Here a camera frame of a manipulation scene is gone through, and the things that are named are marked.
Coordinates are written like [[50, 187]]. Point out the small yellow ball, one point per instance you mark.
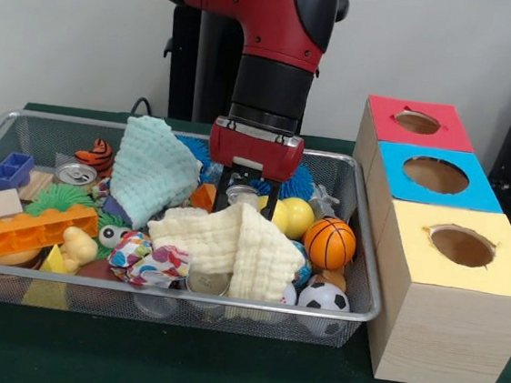
[[298, 217]]

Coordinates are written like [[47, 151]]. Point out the blue spiky ball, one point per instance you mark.
[[302, 183]]

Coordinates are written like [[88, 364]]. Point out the small orange basketball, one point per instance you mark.
[[329, 244]]

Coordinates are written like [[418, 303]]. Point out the wooden box with three holes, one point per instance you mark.
[[433, 329]]

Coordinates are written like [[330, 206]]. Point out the shallow clear mesh bin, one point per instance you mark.
[[8, 286]]

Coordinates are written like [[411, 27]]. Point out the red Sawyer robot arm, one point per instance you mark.
[[273, 29]]

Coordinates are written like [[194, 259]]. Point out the green spiky toy with eyes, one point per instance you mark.
[[58, 198]]

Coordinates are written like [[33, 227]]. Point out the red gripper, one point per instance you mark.
[[256, 150]]

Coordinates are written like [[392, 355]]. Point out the cream waffle cloth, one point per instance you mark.
[[258, 251]]

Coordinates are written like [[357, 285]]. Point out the mint green cloth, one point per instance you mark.
[[153, 167]]

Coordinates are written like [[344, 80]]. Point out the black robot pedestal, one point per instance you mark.
[[181, 74]]

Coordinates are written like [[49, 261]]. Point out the dark green table cloth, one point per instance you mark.
[[173, 366]]

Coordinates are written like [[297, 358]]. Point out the small soccer ball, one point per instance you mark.
[[323, 297]]

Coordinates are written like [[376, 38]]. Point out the orange toy brick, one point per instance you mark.
[[36, 231]]

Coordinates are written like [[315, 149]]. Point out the colourful patterned cloth pouch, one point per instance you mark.
[[152, 263]]

